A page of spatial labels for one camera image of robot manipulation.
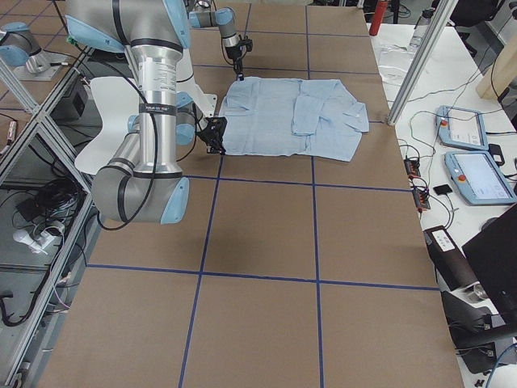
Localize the clear plastic bottle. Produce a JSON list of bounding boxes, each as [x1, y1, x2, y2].
[[407, 7, 435, 53]]

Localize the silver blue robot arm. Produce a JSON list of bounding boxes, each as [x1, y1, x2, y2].
[[65, 1, 191, 226], [188, 2, 254, 81]]

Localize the aluminium frame post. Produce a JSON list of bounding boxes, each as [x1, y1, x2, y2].
[[387, 0, 458, 126]]

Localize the black box with label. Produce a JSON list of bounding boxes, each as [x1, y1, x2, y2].
[[423, 226, 478, 290]]

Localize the white plastic chair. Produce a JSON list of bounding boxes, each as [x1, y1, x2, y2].
[[74, 76, 140, 175]]

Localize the red water bottle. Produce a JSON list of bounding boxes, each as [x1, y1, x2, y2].
[[368, 0, 389, 36]]

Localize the light blue button shirt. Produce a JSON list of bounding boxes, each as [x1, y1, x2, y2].
[[220, 77, 369, 162]]

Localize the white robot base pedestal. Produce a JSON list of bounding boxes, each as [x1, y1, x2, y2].
[[176, 48, 218, 117]]

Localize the orange usb hub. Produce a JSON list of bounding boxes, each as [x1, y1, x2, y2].
[[412, 187, 431, 213], [404, 158, 421, 178]]

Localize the lower blue teach pendant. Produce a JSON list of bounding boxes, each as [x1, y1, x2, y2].
[[444, 150, 516, 205]]

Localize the upper blue teach pendant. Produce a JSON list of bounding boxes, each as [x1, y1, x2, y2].
[[435, 105, 489, 151]]

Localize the small black phone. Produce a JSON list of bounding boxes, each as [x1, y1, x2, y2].
[[433, 184, 452, 196]]

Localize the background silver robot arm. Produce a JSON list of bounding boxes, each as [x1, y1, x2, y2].
[[1, 22, 68, 81]]

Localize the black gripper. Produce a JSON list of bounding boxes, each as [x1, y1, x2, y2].
[[198, 117, 227, 155], [225, 35, 254, 81]]

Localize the white power strip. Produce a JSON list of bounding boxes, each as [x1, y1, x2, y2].
[[13, 226, 63, 255]]

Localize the blue teach pendant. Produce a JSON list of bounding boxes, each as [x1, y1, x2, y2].
[[435, 105, 489, 151], [444, 150, 516, 205]]

